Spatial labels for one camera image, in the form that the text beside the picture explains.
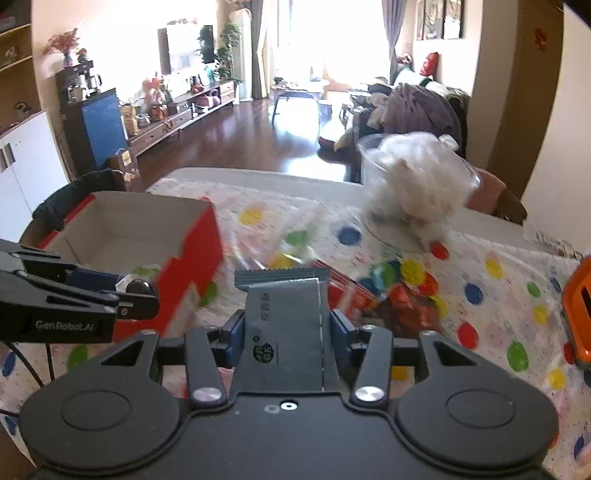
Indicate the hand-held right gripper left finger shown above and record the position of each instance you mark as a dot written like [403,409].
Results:
[235,337]

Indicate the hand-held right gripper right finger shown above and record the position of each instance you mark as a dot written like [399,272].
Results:
[339,337]

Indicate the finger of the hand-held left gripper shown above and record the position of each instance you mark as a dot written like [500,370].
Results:
[92,280]
[138,304]

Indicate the grey snack packet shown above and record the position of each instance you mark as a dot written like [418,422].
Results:
[281,323]

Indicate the red cardboard box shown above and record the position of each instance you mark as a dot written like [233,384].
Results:
[194,277]

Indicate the orange cookie packet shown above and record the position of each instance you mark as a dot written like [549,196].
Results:
[406,304]

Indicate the black jacket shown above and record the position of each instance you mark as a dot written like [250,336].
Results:
[74,194]

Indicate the clear candy bag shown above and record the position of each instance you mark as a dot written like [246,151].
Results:
[286,249]

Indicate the white cabinet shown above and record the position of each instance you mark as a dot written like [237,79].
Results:
[32,175]

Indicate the dark cabinet with blue panel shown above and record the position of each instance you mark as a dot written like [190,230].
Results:
[104,129]

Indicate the wooden television stand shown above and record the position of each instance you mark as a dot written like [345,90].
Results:
[152,131]

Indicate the clear bag of white stuffing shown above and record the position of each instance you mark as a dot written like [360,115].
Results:
[415,194]

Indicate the polka dot tablecloth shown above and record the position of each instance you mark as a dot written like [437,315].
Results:
[498,300]

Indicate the dark floor cushion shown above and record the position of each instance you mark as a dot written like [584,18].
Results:
[330,150]

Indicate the coffee machine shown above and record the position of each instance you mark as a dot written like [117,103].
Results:
[76,85]

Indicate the orange plastic box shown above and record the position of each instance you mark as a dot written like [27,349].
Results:
[577,323]

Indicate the vase of red flowers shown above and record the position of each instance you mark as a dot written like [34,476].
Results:
[62,44]

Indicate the purple garment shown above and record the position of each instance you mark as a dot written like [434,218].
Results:
[420,110]

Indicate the television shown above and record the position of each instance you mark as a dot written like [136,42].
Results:
[184,48]

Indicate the coffee table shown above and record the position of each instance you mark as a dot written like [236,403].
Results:
[300,90]

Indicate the sofa with clothes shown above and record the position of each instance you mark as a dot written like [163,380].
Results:
[408,76]

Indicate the white standing air conditioner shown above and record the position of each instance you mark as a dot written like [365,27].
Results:
[242,55]

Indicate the green potted plant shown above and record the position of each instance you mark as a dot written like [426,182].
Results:
[228,46]

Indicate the red cushion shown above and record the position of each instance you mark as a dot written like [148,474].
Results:
[429,64]

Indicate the brown wooden door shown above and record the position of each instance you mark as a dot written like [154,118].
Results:
[521,92]

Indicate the purple curtain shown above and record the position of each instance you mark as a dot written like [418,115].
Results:
[393,27]

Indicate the wooden wall shelf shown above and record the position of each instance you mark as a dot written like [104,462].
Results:
[16,78]

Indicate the framed wall pictures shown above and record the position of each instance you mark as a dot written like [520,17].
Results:
[438,18]

